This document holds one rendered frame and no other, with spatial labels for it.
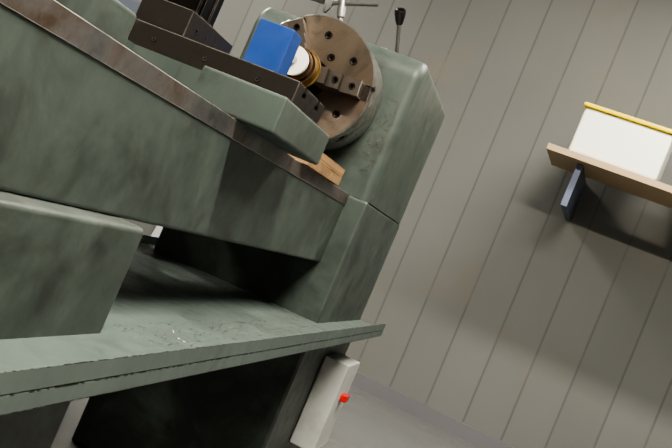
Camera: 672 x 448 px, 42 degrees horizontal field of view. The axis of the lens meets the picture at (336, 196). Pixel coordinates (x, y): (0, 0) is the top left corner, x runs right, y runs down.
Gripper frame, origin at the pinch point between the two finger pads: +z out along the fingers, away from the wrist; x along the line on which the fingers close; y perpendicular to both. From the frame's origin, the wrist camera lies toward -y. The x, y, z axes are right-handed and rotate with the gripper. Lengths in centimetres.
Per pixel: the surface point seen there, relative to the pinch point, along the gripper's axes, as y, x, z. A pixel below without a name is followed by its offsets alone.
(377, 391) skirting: -24, -262, 129
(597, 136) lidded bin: -80, -201, -35
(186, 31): -9, 89, 34
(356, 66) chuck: -21.7, 27.8, 17.4
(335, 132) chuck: -23.4, 27.8, 33.8
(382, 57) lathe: -22.5, 11.8, 9.9
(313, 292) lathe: -30, 13, 71
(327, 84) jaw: -18.8, 33.8, 24.8
